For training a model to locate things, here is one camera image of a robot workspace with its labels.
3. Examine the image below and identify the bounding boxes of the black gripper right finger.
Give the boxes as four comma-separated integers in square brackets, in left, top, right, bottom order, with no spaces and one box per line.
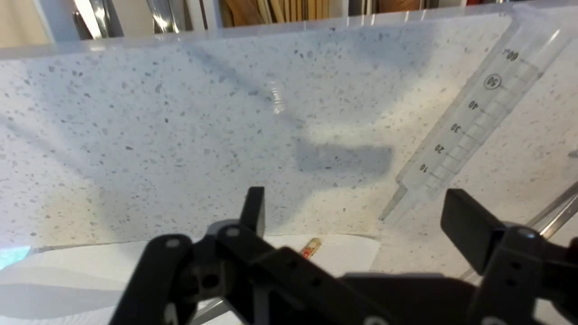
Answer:
[440,188,578,325]

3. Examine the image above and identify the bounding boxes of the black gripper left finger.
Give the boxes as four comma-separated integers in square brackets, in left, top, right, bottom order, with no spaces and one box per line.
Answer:
[111,186,364,325]

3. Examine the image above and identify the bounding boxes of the white red patterned chopstick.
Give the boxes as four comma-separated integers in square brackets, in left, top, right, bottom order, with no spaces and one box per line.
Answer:
[301,235,326,260]

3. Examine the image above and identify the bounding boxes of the clear plastic syringe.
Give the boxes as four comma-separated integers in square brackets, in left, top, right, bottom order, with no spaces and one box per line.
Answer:
[378,11,578,226]

